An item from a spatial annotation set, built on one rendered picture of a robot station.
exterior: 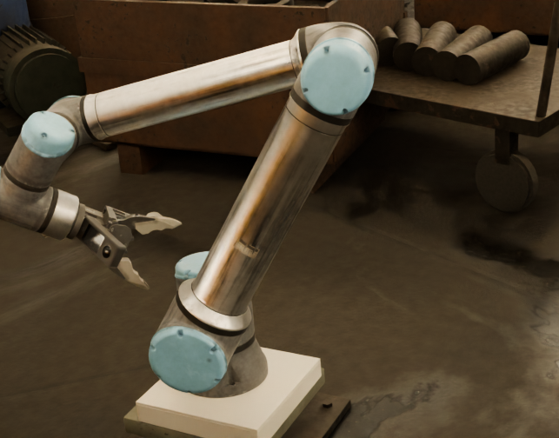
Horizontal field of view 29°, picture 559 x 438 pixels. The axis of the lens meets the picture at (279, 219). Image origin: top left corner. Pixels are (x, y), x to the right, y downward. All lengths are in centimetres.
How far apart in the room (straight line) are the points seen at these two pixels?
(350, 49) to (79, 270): 164
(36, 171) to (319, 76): 55
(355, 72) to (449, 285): 128
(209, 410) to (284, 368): 21
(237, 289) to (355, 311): 92
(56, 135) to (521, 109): 167
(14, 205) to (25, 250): 138
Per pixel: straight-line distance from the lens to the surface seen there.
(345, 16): 345
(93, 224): 209
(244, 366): 227
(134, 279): 216
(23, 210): 206
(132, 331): 289
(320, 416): 245
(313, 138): 184
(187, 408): 226
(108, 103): 208
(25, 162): 201
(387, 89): 347
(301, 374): 233
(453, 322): 281
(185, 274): 219
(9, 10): 461
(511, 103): 332
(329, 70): 179
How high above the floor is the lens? 144
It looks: 25 degrees down
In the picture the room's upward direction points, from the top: 5 degrees counter-clockwise
